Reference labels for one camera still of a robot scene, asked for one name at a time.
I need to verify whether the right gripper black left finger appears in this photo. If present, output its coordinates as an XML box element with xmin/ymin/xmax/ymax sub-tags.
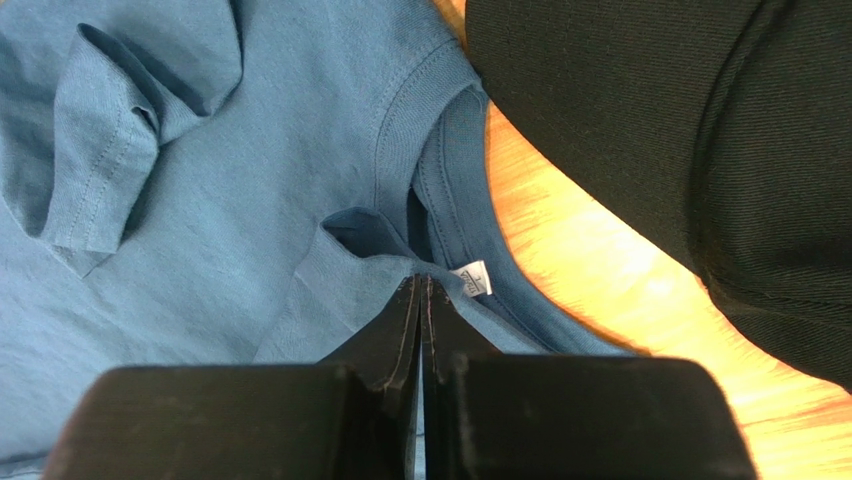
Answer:
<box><xmin>44</xmin><ymin>276</ymin><xmax>422</xmax><ymax>479</ymax></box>

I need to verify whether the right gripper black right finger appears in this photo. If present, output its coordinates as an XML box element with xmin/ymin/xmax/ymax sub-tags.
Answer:
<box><xmin>421</xmin><ymin>278</ymin><xmax>757</xmax><ymax>479</ymax></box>

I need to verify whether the blue t shirt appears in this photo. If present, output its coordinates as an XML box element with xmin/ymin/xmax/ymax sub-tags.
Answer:
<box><xmin>1</xmin><ymin>1</ymin><xmax>622</xmax><ymax>479</ymax></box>

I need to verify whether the black baseball cap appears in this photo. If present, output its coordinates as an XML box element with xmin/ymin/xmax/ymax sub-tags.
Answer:
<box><xmin>465</xmin><ymin>1</ymin><xmax>851</xmax><ymax>388</ymax></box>

